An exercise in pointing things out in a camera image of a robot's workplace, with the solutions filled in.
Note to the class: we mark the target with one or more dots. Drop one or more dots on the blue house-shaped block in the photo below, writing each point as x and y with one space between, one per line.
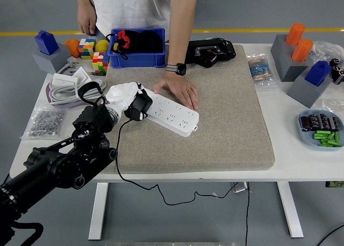
318 72
47 43

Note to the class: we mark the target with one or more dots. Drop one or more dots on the person's right forearm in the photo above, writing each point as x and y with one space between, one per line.
86 0

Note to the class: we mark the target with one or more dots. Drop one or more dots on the multicolour puzzle cube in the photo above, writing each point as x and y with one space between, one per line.
87 48
100 63

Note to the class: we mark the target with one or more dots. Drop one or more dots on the black device housing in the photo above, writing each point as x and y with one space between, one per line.
215 52

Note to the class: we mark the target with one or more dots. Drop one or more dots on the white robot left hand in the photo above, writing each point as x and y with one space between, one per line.
121 94

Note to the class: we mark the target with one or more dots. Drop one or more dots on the orange cylinder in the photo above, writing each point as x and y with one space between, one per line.
295 33
302 51

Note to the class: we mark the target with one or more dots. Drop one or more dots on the yellow ball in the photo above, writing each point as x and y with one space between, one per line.
102 45

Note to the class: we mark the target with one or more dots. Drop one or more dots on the person's torso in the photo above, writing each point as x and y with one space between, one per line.
134 7

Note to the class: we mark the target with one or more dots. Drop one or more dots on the person's left hand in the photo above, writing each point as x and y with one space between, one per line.
180 90

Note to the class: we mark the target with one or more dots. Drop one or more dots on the clear bag of resistors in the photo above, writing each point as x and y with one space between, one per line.
260 71

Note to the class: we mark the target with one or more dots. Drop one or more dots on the large clear plastic bag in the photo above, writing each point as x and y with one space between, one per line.
328 50

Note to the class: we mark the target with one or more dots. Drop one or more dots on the grey under-table box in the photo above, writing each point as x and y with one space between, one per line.
239 188

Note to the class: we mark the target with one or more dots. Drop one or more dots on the light blue tray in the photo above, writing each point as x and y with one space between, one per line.
306 138

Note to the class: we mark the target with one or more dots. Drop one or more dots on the person's right hand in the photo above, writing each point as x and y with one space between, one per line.
87 23

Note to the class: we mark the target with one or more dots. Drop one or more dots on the small clear plastic bag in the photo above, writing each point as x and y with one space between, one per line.
333 105

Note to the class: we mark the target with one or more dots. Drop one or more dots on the green battery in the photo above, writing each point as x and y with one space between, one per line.
335 143
332 136
326 141
337 137
322 132
325 145
321 136

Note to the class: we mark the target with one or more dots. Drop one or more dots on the white three-pin plug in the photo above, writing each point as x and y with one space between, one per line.
72 62

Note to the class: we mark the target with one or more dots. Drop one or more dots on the blue plastic bin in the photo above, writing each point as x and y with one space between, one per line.
137 60

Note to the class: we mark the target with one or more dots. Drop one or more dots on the black wrist watch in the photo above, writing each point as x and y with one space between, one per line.
179 68

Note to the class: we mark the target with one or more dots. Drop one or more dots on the clear bag of metal nuts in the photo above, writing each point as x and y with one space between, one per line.
43 122

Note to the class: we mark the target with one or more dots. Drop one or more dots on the grey-brown mat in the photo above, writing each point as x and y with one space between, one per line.
201 149

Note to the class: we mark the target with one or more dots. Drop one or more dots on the grey one-hole block holder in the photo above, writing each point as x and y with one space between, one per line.
303 93
51 62

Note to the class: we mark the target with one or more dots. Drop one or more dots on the dark under-table box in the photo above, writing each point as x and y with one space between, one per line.
334 184

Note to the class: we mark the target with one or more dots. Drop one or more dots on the black plug adapter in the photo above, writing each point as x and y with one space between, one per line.
142 102

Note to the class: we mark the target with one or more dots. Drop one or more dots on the white wall switch plate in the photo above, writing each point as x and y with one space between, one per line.
82 75
64 80

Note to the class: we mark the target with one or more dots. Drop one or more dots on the white table leg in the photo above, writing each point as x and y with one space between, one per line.
290 211
98 211

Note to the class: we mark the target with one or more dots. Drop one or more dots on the large black capacitor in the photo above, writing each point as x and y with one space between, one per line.
336 63
339 74

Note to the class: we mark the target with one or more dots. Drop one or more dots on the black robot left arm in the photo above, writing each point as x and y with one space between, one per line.
53 170

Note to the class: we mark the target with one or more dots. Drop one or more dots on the black pouch with red trim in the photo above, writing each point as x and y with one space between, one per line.
145 43

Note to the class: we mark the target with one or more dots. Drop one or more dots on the grey two-hole block holder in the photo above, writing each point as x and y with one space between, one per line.
291 71

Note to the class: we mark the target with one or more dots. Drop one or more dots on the white power strip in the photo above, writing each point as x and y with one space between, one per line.
174 117

